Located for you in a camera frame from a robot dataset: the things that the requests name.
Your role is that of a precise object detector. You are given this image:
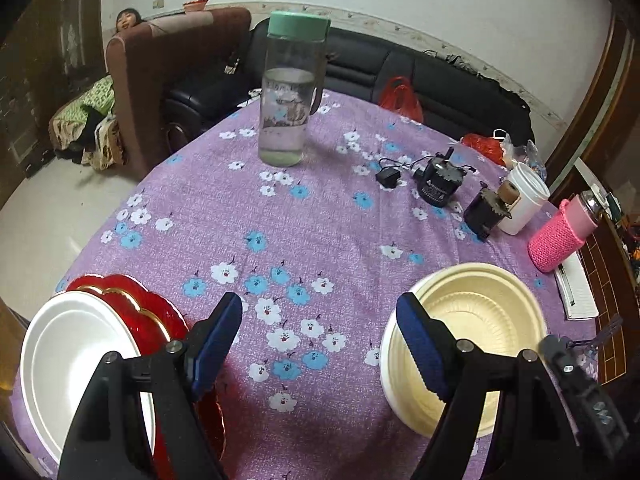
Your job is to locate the white foam plate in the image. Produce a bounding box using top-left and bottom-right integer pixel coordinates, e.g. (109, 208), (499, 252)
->
(20, 290), (141, 463)

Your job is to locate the red plate with gold lettering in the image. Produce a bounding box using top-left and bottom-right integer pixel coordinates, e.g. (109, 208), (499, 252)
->
(66, 274), (226, 460)

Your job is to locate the white notebook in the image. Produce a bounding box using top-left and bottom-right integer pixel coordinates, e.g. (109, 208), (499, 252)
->
(554, 252), (599, 321)

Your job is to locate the pink knitted sleeve bottle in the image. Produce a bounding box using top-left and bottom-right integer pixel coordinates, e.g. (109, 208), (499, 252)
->
(527, 188), (604, 273)

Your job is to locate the black box device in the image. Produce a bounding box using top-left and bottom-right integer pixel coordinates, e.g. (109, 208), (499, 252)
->
(463, 180), (520, 242)

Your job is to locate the white paper cup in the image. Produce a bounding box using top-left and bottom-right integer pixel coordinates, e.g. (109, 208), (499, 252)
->
(498, 162), (550, 236)

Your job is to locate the black fan motor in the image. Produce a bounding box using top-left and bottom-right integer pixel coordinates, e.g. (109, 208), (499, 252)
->
(413, 146), (468, 208)

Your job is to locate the purple floral tablecloth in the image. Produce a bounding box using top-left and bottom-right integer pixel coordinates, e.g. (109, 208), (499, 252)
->
(60, 92), (594, 479)

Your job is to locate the orange plastic bag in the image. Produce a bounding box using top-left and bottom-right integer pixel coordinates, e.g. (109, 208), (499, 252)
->
(460, 133), (506, 167)

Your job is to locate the small black power adapter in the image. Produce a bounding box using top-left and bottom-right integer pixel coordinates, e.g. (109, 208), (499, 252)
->
(375, 157), (404, 190)

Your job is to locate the green patterned blanket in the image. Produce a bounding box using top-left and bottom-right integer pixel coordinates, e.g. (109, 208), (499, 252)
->
(49, 75), (126, 171)

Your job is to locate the red plastic bag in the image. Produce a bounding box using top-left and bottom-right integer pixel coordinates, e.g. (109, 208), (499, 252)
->
(378, 76), (424, 124)

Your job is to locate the brown armchair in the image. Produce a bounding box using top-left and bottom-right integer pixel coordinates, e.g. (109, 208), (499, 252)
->
(105, 6), (252, 179)

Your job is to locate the clear bottle with green lid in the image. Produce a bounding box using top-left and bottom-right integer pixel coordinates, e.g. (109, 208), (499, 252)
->
(258, 11), (331, 168)

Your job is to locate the black leather sofa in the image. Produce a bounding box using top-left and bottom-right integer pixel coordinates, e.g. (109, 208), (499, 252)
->
(160, 20), (535, 146)

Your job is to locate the person behind armchair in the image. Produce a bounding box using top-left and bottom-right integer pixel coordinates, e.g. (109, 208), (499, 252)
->
(115, 8), (144, 34)

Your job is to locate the red bowl on armchair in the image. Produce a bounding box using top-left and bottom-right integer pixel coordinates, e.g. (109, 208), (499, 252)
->
(182, 0), (209, 13)

